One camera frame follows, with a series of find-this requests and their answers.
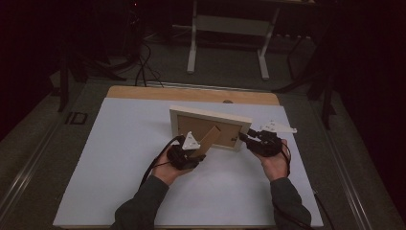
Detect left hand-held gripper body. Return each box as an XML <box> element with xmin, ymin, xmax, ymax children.
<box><xmin>166</xmin><ymin>130</ymin><xmax>207</xmax><ymax>171</ymax></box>

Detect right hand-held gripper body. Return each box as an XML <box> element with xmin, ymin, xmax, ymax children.
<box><xmin>246</xmin><ymin>119</ymin><xmax>298</xmax><ymax>158</ymax></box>

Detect wooden picture frame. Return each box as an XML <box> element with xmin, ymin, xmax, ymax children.
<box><xmin>169</xmin><ymin>104</ymin><xmax>254</xmax><ymax>158</ymax></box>

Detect person's left hand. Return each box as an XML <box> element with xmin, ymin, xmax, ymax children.
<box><xmin>150</xmin><ymin>144</ymin><xmax>193</xmax><ymax>187</ymax></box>

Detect person's right hand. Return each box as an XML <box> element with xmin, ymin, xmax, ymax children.
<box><xmin>254</xmin><ymin>138</ymin><xmax>292</xmax><ymax>183</ymax></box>

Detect white table mat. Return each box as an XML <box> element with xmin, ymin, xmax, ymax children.
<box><xmin>52</xmin><ymin>97</ymin><xmax>324</xmax><ymax>228</ymax></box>

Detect black metal stand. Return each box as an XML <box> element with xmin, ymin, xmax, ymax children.
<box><xmin>273</xmin><ymin>32</ymin><xmax>340</xmax><ymax>131</ymax></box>
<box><xmin>56</xmin><ymin>44</ymin><xmax>128</xmax><ymax>113</ymax></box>

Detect black floor socket plate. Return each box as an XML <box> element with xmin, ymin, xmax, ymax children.
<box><xmin>64</xmin><ymin>110</ymin><xmax>89</xmax><ymax>126</ymax></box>

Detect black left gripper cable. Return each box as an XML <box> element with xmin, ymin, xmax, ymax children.
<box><xmin>139</xmin><ymin>135</ymin><xmax>187</xmax><ymax>190</ymax></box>

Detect metal floor rail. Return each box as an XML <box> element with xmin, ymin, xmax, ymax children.
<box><xmin>309</xmin><ymin>99</ymin><xmax>375</xmax><ymax>230</ymax></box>
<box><xmin>0</xmin><ymin>121</ymin><xmax>62</xmax><ymax>221</ymax></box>

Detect black floor cables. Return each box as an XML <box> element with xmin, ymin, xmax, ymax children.
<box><xmin>133</xmin><ymin>40</ymin><xmax>166</xmax><ymax>88</ymax></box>

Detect white metal desk frame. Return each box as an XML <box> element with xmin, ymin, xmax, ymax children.
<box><xmin>186</xmin><ymin>0</ymin><xmax>282</xmax><ymax>81</ymax></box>

